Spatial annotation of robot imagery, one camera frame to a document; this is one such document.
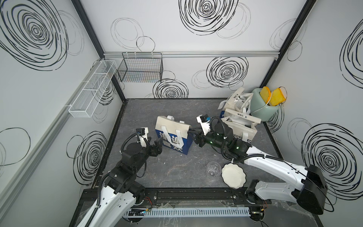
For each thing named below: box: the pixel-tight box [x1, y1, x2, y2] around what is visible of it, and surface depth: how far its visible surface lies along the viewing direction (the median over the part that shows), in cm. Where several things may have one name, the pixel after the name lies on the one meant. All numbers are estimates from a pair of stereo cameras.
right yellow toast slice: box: [269, 87, 286, 107], surface depth 98 cm
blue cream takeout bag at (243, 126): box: [220, 108, 262, 144], surface depth 76 cm
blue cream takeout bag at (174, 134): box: [155, 115, 194, 156], surface depth 79 cm
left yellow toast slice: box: [259, 86, 272, 105], surface depth 98 cm
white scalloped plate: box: [221, 162, 247, 190], surface depth 82 cm
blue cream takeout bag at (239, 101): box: [217, 87, 254, 115], surface depth 89 cm
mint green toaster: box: [250, 87, 280, 122], surface depth 100 cm
